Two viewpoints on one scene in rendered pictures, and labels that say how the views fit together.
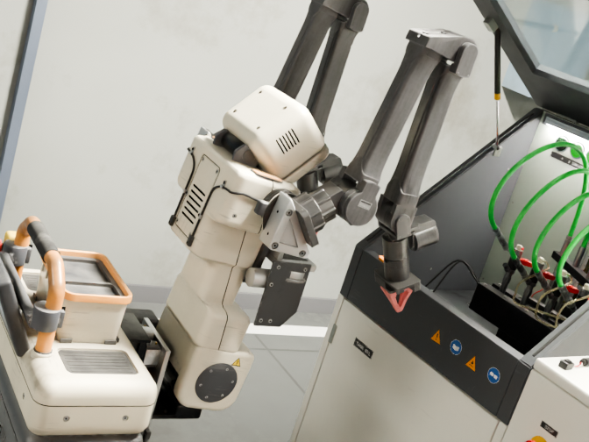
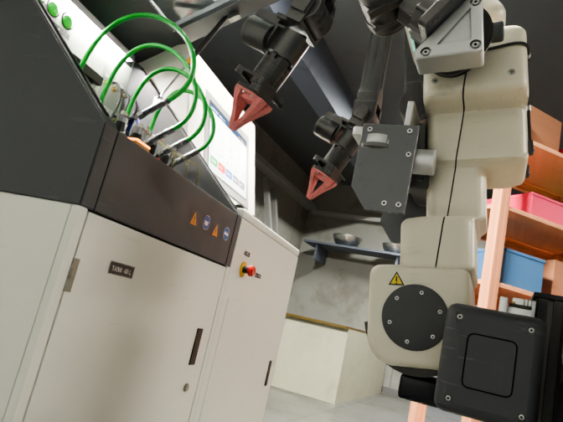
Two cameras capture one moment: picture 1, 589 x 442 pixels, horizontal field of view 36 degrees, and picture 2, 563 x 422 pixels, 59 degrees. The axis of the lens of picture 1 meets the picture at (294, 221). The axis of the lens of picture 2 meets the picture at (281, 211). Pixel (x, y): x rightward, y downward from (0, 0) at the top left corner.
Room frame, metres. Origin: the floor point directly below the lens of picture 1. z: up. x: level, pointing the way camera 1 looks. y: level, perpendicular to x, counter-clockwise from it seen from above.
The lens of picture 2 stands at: (2.68, 0.73, 0.68)
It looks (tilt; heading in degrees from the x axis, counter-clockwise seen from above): 12 degrees up; 239
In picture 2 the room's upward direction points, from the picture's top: 13 degrees clockwise
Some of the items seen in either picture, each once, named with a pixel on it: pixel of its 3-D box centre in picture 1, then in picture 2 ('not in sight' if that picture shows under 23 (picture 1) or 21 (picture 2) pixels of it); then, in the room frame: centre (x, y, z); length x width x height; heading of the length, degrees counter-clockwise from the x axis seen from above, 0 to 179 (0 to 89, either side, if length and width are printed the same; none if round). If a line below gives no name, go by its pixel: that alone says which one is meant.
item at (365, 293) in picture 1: (429, 325); (176, 211); (2.27, -0.43, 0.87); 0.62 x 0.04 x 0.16; 39
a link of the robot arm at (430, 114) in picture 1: (422, 135); (378, 54); (1.92, -0.21, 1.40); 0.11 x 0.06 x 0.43; 33
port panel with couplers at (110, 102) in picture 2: not in sight; (107, 114); (2.40, -0.97, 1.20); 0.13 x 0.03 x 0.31; 39
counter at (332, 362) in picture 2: not in sight; (338, 357); (-1.36, -3.88, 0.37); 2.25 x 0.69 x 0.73; 33
